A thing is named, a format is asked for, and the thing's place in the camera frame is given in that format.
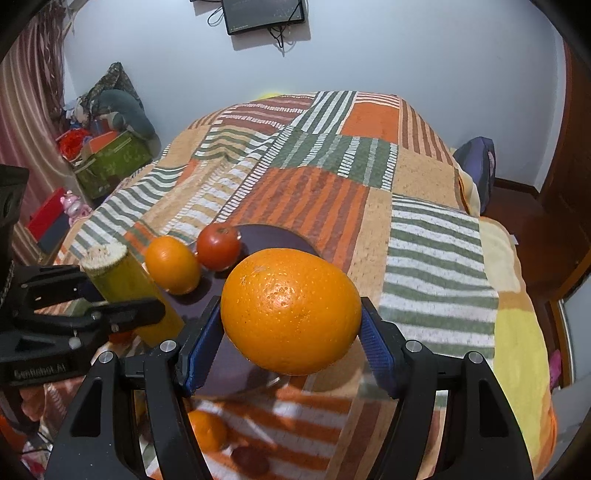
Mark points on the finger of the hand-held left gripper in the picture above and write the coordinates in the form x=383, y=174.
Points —
x=124, y=314
x=51, y=281

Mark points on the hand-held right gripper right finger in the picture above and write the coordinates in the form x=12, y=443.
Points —
x=376, y=350

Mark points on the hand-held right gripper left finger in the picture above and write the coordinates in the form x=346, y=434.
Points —
x=205, y=345

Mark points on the green sugarcane piece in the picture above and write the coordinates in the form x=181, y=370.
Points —
x=134, y=281

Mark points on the large orange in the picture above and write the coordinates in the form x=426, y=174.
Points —
x=291, y=314

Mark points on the dark purple plate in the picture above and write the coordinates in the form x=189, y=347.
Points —
x=274, y=237

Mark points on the red box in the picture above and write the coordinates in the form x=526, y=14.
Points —
x=44, y=214

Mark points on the small orange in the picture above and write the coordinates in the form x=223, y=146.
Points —
x=173, y=265
x=208, y=429

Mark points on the red tomato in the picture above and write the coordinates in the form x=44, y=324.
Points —
x=218, y=247

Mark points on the striped patchwork blanket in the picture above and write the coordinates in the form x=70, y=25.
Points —
x=415, y=258

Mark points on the dark red fruit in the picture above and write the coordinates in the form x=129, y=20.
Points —
x=249, y=460

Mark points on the green cardboard box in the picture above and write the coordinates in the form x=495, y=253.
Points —
x=113, y=164

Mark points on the red mesh bag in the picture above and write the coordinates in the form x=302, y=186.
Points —
x=71, y=143

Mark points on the striped pink curtain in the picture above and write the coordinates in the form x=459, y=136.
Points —
x=27, y=115

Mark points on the pile of clothes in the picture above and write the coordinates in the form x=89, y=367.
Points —
x=117, y=101

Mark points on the purple backpack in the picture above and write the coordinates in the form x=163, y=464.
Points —
x=478, y=170

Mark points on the brown wooden wardrobe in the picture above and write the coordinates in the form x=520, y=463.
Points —
x=570, y=184

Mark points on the black wall monitor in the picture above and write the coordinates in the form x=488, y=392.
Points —
x=263, y=14

